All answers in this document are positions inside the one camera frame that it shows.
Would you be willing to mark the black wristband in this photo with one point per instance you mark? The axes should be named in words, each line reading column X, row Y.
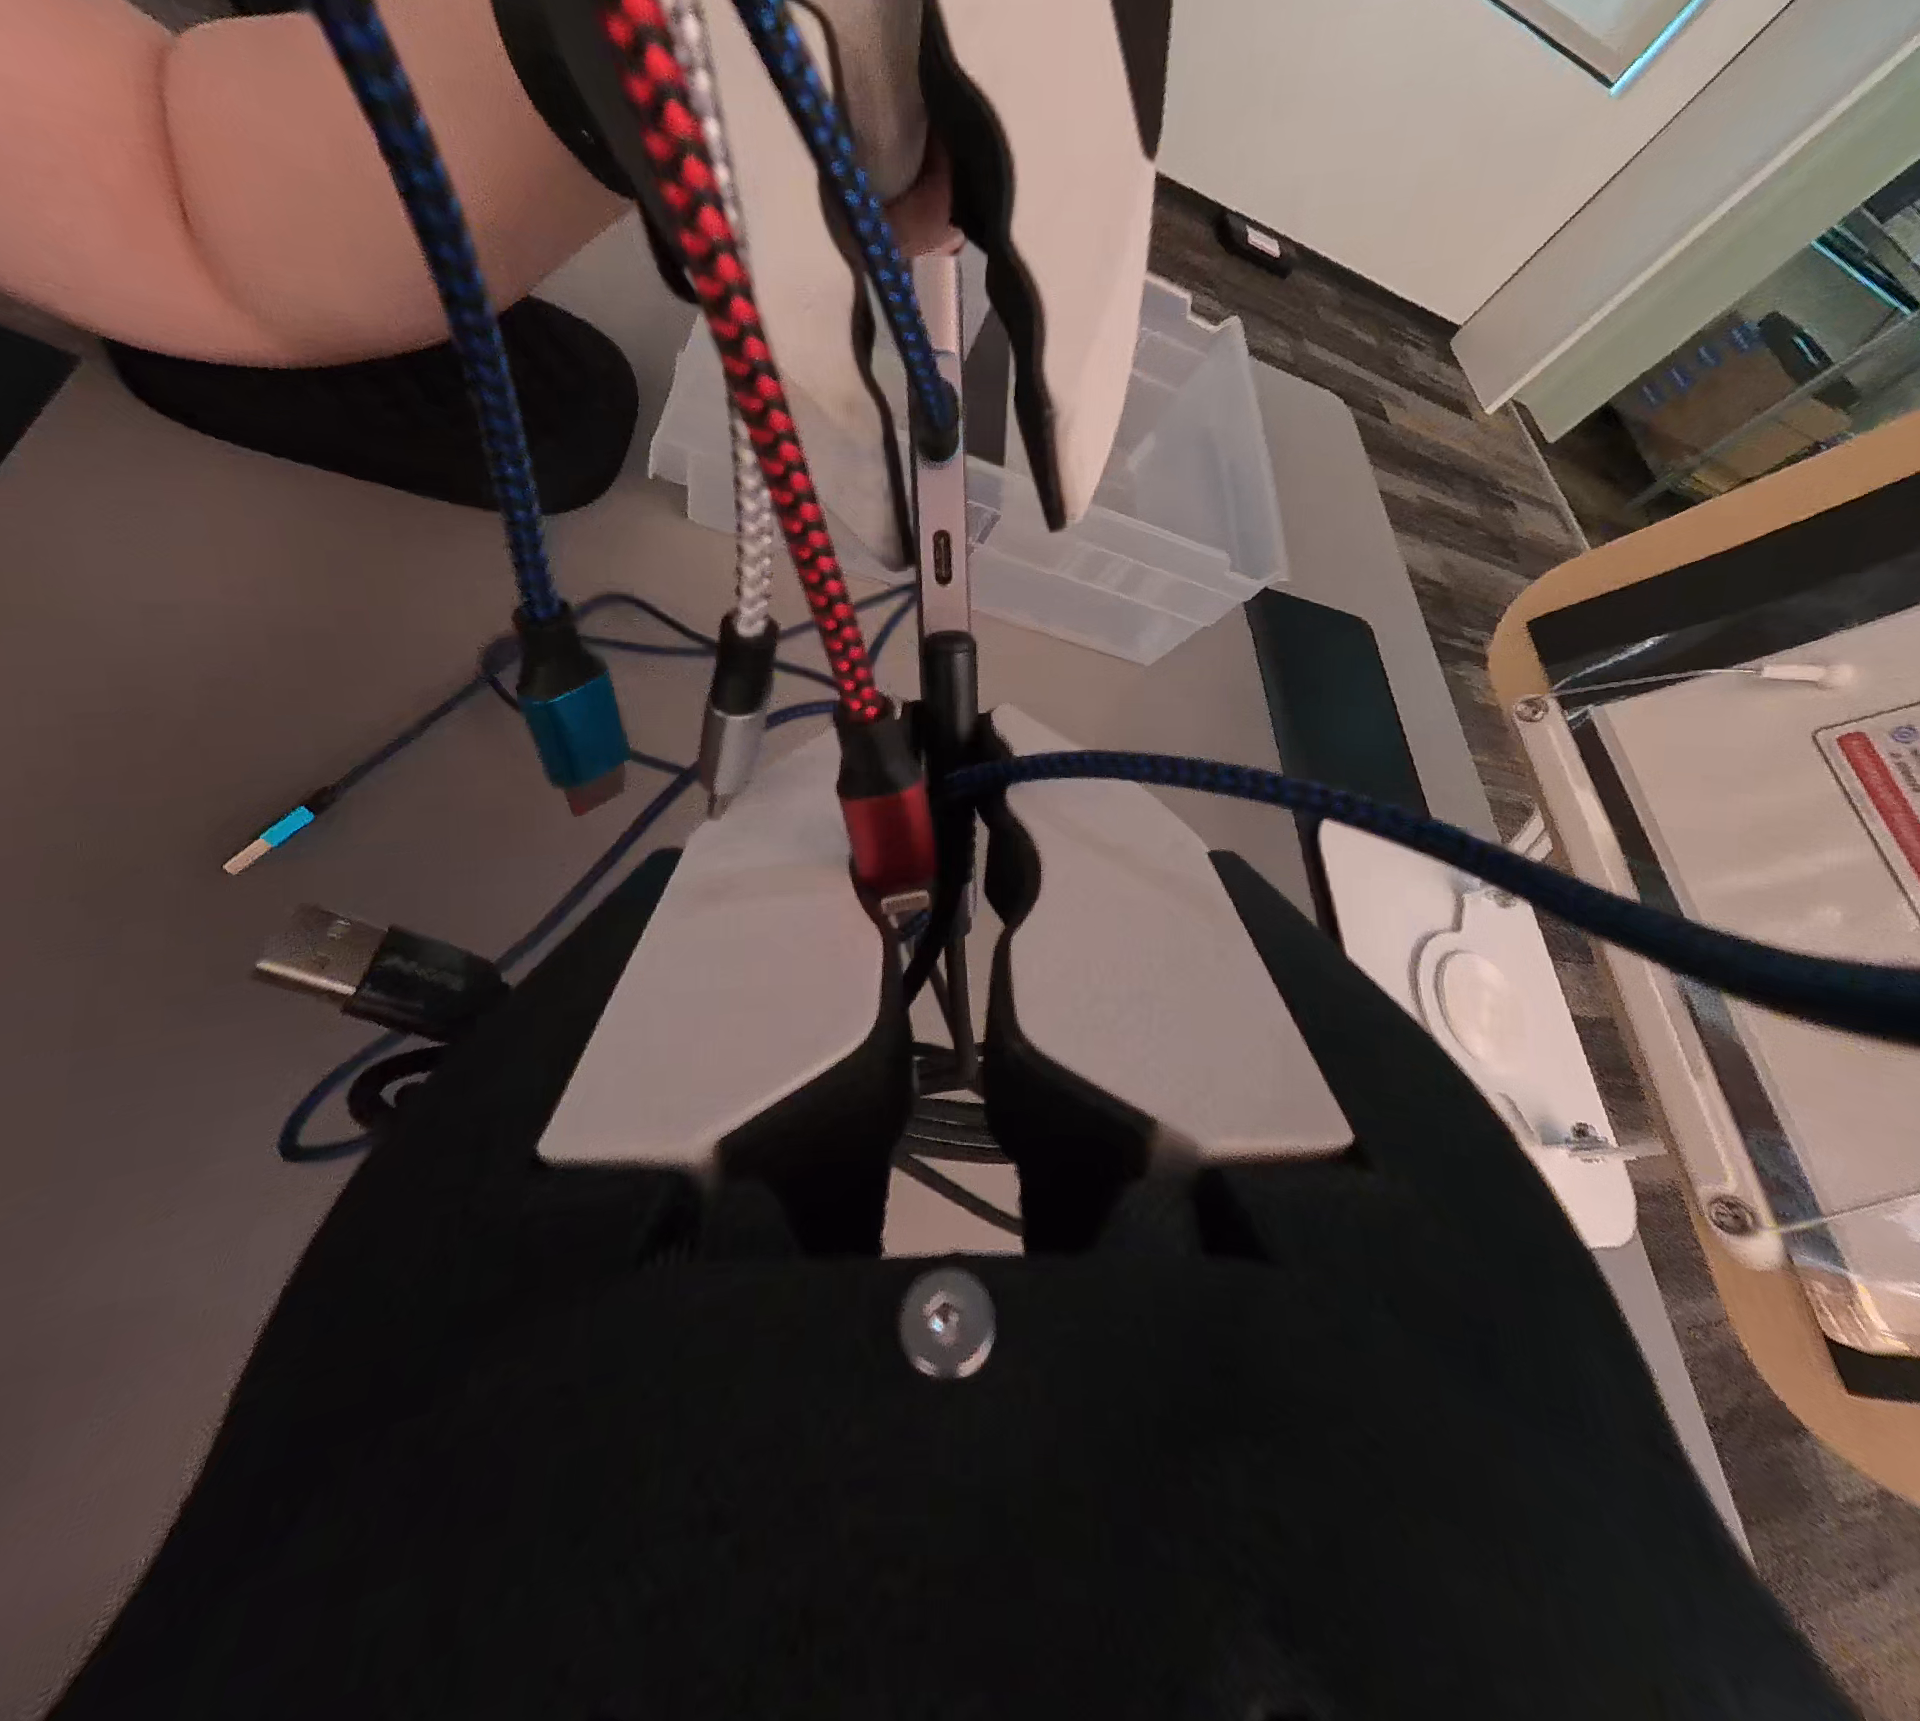
column 563, row 57

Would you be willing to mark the dark desk mat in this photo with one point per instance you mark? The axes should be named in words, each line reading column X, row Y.
column 1336, row 701

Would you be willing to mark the instruction sheet board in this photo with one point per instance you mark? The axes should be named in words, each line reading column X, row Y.
column 1726, row 777

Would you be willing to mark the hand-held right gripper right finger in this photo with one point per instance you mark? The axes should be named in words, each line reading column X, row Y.
column 1171, row 1002

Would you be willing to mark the black wrist rest pad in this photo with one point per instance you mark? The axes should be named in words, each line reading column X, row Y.
column 420, row 416

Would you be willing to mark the clear plastic bin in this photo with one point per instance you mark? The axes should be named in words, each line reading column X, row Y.
column 1171, row 476

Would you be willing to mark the grey usb hub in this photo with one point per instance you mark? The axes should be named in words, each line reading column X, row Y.
column 948, row 506

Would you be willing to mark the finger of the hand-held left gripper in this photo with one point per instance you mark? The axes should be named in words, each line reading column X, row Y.
column 818, row 296
column 1074, row 176

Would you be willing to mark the person's left hand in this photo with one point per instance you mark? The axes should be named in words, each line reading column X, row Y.
column 927, row 209

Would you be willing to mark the person's left forearm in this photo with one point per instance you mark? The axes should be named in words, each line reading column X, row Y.
column 225, row 176

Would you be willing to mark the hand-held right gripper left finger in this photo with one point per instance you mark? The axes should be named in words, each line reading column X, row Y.
column 706, row 1002

